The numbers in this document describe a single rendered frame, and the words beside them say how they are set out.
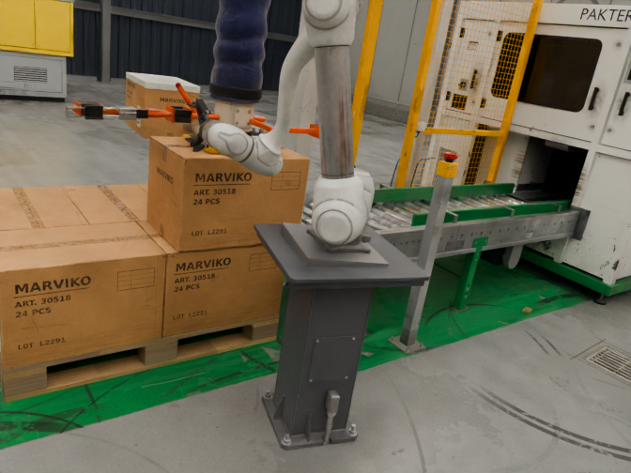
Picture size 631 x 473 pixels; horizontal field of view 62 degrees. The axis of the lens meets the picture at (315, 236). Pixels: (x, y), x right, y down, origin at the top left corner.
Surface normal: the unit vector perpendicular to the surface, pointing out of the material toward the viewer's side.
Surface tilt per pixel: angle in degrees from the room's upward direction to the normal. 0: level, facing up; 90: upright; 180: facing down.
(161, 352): 90
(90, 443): 0
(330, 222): 97
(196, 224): 90
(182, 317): 90
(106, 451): 0
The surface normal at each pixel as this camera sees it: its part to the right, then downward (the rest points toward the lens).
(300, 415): 0.37, 0.36
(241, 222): 0.57, 0.36
